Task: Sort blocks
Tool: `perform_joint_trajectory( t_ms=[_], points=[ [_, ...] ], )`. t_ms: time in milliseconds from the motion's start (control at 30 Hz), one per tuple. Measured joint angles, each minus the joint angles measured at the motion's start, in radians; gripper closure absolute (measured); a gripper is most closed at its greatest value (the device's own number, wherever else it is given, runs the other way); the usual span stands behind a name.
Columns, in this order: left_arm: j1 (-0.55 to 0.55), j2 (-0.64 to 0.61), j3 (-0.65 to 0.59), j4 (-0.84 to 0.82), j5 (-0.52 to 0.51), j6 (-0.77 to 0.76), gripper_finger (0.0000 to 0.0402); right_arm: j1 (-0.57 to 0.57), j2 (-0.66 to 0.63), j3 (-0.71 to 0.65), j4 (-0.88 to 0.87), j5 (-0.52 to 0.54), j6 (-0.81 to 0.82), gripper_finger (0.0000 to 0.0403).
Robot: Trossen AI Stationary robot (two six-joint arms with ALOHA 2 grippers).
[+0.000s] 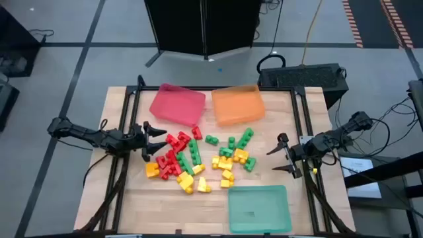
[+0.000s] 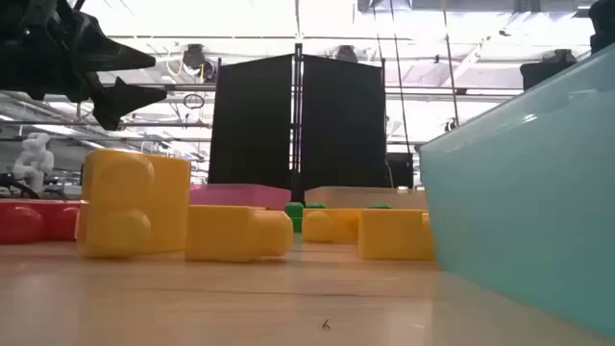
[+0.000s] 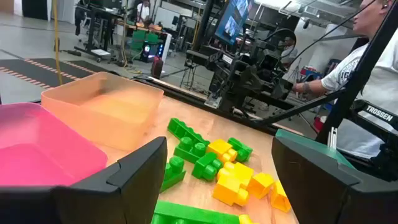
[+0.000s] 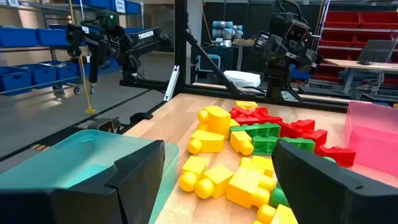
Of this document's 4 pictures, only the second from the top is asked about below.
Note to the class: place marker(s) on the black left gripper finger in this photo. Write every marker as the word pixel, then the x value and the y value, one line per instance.
pixel 122 106
pixel 115 55

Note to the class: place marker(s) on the red toy building block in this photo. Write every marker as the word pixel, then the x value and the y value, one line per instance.
pixel 29 223

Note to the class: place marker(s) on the long green toy building block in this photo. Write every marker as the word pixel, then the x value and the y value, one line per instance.
pixel 294 214

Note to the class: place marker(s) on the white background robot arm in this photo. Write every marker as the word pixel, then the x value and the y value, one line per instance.
pixel 33 161

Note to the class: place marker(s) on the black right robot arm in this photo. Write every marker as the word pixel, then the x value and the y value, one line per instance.
pixel 603 29

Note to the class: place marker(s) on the yellow toy building block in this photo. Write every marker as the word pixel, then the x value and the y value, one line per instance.
pixel 327 226
pixel 394 235
pixel 134 202
pixel 226 233

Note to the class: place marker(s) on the pink translucent plastic bin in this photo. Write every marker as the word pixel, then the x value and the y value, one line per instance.
pixel 240 197

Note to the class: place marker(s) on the black background box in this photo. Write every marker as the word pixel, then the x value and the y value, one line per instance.
pixel 400 170

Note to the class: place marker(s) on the green translucent plastic bin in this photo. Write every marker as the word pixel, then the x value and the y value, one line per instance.
pixel 528 192

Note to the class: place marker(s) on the black folding screen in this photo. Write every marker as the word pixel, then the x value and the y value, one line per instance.
pixel 250 120

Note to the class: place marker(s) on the orange translucent plastic bin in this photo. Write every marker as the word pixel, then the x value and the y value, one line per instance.
pixel 346 197

